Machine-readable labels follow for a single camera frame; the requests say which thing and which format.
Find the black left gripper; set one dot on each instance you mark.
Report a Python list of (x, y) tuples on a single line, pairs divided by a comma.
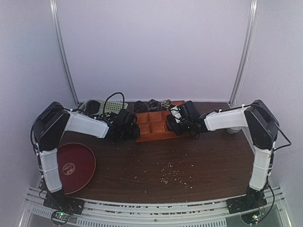
[(137, 134)]

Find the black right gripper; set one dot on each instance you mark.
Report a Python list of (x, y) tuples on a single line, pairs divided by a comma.
[(172, 124)]

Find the red navy striped tie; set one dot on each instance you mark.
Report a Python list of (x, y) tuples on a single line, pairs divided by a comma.
[(172, 124)]

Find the orange wooden divider tray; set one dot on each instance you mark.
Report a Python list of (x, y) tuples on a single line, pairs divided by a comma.
[(153, 125)]

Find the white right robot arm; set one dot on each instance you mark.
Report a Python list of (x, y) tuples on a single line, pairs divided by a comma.
[(255, 120)]

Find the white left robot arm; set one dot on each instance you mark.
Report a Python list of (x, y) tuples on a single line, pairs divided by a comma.
[(46, 136)]

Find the black white floral tie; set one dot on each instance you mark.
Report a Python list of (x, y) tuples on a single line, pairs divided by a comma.
[(109, 116)]

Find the pale green plastic basket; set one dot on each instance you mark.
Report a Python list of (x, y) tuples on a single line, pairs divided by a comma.
[(110, 106)]

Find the brown patterned rolled tie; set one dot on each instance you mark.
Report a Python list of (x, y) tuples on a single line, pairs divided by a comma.
[(139, 107)]

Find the beige patterned rolled tie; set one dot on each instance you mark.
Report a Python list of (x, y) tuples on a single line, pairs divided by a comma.
[(166, 104)]

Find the black rolled tie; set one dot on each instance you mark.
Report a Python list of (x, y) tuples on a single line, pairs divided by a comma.
[(92, 107)]

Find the white ceramic bowl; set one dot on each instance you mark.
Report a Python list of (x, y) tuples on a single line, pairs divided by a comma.
[(234, 130)]

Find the round red tray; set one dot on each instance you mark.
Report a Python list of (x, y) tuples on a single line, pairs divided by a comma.
[(77, 165)]

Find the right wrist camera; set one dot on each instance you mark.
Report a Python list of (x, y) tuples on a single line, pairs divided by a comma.
[(187, 110)]

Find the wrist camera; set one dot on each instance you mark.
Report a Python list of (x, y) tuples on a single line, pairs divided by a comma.
[(124, 119), (187, 110)]

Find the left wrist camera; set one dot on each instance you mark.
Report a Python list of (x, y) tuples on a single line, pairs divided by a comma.
[(124, 119)]

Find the aluminium corner post right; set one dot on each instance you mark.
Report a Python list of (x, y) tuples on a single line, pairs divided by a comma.
[(245, 53)]

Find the aluminium corner post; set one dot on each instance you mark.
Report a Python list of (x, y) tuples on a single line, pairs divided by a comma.
[(63, 56), (245, 53)]

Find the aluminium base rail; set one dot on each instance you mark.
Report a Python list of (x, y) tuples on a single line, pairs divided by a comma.
[(213, 213)]

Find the aluminium corner post left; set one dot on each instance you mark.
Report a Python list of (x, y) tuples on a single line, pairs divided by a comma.
[(63, 56)]

